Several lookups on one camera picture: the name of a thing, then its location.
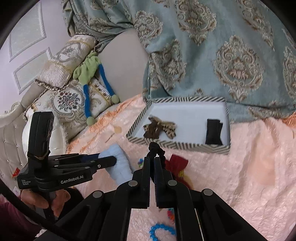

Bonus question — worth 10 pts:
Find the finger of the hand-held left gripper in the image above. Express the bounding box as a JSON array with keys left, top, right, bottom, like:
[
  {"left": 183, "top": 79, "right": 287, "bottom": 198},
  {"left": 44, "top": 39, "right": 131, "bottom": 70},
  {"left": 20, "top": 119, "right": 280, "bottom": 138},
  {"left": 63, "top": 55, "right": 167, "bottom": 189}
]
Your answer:
[
  {"left": 48, "top": 152, "right": 102, "bottom": 164},
  {"left": 52, "top": 156, "right": 117, "bottom": 175}
]

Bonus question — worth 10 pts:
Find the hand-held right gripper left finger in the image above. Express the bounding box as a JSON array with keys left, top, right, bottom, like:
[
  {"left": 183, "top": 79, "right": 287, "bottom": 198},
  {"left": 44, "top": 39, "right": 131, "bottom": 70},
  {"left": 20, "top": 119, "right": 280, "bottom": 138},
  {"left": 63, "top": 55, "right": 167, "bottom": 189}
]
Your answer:
[{"left": 35, "top": 156, "right": 155, "bottom": 241}]

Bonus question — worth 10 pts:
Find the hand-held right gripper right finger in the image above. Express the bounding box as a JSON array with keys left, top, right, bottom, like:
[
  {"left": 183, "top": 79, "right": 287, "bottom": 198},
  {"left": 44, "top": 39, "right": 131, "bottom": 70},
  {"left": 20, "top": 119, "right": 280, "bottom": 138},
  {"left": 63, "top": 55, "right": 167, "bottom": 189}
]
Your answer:
[{"left": 154, "top": 158, "right": 278, "bottom": 241}]

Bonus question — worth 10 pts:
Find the light blue fluffy scrunchie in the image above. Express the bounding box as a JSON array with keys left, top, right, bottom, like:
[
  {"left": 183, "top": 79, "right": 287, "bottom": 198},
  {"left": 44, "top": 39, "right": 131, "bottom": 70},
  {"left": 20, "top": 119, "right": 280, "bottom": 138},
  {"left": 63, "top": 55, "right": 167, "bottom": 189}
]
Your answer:
[{"left": 98, "top": 144, "right": 134, "bottom": 183}]

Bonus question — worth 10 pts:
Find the red satin bow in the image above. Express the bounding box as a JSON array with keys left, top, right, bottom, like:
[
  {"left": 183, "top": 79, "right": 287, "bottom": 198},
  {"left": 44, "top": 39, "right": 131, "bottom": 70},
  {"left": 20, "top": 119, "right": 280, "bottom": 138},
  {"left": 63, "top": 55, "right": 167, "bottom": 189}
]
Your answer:
[{"left": 165, "top": 155, "right": 193, "bottom": 189}]

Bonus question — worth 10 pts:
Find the black scrunchie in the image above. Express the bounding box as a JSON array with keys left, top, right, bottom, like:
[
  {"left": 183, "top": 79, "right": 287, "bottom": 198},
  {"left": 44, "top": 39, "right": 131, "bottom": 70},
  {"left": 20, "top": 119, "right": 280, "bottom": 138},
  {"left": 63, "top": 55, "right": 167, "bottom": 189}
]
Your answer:
[{"left": 148, "top": 142, "right": 166, "bottom": 169}]

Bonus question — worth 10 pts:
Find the small colourful bead bracelet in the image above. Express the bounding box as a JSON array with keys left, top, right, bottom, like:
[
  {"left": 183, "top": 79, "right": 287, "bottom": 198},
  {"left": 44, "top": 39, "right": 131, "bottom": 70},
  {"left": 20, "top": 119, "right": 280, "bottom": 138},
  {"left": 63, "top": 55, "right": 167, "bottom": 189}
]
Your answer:
[{"left": 167, "top": 207, "right": 176, "bottom": 223}]

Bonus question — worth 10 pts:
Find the blue bead bracelet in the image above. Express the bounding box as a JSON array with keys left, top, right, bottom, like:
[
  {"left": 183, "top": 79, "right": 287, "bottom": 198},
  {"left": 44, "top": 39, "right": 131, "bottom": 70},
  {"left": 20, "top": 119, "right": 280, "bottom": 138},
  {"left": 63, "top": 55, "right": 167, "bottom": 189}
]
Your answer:
[{"left": 149, "top": 223, "right": 177, "bottom": 241}]

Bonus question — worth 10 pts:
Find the striped rim white box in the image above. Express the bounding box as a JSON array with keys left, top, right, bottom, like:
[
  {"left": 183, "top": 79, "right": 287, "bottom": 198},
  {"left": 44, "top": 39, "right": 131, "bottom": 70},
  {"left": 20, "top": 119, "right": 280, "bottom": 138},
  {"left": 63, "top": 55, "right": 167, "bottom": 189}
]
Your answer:
[{"left": 126, "top": 97, "right": 232, "bottom": 155}]

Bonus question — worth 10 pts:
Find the person's left forearm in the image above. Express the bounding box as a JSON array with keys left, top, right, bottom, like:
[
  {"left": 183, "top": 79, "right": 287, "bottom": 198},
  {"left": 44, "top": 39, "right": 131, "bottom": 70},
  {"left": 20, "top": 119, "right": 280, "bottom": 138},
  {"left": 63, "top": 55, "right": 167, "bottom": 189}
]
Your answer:
[{"left": 0, "top": 202, "right": 41, "bottom": 241}]

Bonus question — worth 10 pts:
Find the person's left hand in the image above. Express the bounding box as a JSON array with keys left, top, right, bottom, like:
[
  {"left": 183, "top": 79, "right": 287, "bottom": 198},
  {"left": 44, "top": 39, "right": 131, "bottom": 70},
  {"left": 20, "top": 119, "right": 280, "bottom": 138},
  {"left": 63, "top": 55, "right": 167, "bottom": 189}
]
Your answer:
[{"left": 20, "top": 188, "right": 71, "bottom": 218}]

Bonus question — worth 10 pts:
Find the white satin pillow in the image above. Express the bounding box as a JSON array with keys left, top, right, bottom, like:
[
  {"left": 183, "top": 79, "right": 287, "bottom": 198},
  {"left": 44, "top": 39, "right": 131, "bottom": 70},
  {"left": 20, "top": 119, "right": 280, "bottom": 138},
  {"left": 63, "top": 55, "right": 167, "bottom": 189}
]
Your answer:
[{"left": 22, "top": 109, "right": 67, "bottom": 160}]

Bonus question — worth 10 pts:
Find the white tufted headboard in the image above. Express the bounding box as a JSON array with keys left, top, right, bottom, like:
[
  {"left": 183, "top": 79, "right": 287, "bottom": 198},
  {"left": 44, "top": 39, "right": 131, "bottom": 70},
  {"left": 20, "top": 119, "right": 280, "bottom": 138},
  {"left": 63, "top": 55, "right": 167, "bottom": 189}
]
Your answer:
[{"left": 0, "top": 81, "right": 47, "bottom": 183}]

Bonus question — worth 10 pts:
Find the floral embroidered cushion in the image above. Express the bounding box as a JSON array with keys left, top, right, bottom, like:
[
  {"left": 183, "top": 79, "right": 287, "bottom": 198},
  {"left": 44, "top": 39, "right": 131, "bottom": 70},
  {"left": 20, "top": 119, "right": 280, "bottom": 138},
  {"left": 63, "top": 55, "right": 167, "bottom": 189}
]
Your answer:
[{"left": 35, "top": 79, "right": 114, "bottom": 142}]

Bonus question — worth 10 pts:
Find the black bow clip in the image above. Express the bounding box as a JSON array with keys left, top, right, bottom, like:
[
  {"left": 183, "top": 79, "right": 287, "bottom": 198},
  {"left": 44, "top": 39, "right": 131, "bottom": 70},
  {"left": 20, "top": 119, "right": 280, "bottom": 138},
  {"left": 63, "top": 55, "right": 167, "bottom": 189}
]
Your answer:
[{"left": 205, "top": 119, "right": 224, "bottom": 146}]

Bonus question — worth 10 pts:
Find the green and blue plush toy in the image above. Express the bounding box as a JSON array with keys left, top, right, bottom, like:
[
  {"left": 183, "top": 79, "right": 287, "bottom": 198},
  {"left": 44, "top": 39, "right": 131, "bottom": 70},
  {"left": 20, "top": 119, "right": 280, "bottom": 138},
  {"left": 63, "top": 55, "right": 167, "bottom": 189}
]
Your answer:
[{"left": 73, "top": 52, "right": 121, "bottom": 127}]

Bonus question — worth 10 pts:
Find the beige cushion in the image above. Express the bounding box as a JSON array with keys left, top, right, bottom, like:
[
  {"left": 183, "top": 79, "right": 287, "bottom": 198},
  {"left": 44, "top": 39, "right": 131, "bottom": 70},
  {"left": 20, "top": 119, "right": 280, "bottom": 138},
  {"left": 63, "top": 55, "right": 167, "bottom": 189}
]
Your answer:
[{"left": 99, "top": 29, "right": 151, "bottom": 103}]

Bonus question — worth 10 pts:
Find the cream embroidered bolster pillow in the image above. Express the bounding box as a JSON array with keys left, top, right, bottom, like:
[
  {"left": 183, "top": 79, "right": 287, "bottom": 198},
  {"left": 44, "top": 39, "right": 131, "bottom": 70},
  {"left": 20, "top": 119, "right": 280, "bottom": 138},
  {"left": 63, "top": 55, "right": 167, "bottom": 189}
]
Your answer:
[{"left": 35, "top": 34, "right": 97, "bottom": 87}]

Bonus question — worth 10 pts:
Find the teal damask curtain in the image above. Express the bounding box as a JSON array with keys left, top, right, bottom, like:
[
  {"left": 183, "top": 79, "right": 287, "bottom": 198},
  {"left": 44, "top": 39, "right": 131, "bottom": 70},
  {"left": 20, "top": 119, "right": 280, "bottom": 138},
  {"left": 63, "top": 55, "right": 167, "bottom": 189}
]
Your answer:
[{"left": 61, "top": 0, "right": 296, "bottom": 126}]

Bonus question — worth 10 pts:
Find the leopard print bow hair tie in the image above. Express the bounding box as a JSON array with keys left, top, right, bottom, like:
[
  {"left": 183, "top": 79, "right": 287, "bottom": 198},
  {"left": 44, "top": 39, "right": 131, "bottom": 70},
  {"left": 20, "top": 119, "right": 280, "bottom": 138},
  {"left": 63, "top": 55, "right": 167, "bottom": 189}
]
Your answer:
[{"left": 143, "top": 116, "right": 177, "bottom": 140}]

